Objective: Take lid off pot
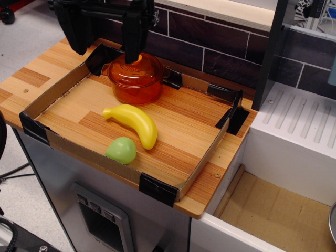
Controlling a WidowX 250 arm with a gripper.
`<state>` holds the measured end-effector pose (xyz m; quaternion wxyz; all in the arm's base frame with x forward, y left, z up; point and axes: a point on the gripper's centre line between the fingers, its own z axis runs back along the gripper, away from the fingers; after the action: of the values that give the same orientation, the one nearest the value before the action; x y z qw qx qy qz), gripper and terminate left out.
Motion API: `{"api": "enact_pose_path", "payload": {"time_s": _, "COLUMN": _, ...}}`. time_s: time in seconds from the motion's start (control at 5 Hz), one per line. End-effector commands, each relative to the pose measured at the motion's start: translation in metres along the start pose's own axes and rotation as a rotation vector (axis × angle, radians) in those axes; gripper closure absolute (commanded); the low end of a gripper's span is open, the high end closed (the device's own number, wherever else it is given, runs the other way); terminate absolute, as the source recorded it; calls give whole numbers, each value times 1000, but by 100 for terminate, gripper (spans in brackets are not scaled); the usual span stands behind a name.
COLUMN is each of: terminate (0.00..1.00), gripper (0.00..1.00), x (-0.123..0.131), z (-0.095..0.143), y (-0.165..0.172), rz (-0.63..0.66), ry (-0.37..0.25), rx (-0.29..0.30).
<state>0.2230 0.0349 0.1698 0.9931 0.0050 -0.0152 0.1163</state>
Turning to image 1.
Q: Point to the black chair wheel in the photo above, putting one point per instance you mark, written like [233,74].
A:
[7,16]

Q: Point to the metal bowl edge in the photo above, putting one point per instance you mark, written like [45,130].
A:
[332,221]

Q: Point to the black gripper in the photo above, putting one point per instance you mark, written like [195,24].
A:
[75,19]

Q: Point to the cardboard fence with black tape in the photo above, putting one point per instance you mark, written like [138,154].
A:
[200,128]

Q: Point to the white toy sink unit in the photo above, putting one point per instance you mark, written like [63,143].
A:
[280,189]

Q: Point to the green plastic pear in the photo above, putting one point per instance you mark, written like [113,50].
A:
[122,150]

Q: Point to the silver toy dishwasher front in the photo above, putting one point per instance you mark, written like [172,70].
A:
[100,213]

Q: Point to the dark grey vertical post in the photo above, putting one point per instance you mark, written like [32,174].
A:
[264,85]

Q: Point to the yellow plastic banana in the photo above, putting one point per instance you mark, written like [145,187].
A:
[136,119]

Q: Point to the orange transparent pot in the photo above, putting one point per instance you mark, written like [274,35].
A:
[140,95]

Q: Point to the orange transparent pot lid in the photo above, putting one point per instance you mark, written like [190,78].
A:
[145,71]

